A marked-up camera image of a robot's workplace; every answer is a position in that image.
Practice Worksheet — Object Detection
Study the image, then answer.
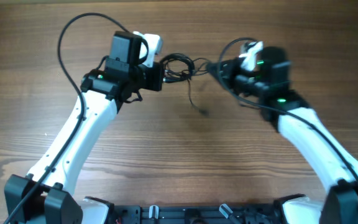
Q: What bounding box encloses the black cable bundle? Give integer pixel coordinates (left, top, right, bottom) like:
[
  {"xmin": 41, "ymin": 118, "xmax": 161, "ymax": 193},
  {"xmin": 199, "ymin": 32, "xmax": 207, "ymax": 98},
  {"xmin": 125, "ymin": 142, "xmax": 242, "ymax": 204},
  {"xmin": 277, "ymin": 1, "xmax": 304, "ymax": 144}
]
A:
[{"xmin": 160, "ymin": 52, "xmax": 213, "ymax": 116}]

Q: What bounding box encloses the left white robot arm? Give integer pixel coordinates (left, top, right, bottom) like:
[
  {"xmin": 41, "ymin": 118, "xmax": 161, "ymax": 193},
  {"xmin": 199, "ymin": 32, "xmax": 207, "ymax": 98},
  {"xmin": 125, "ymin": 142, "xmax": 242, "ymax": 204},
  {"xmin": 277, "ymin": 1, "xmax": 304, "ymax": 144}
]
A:
[{"xmin": 4, "ymin": 31, "xmax": 163, "ymax": 223}]

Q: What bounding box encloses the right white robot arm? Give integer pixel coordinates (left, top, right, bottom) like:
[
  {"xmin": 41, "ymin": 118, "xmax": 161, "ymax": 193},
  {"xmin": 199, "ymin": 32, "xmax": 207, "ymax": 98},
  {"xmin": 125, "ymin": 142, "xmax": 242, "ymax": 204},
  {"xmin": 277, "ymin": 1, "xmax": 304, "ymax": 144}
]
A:
[{"xmin": 206, "ymin": 42, "xmax": 358, "ymax": 223}]

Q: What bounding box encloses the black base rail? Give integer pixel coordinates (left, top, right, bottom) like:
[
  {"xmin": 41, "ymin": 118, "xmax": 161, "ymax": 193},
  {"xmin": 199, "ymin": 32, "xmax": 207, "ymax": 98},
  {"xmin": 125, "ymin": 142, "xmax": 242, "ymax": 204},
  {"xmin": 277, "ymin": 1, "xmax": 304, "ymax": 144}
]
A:
[{"xmin": 109, "ymin": 204, "xmax": 282, "ymax": 224}]

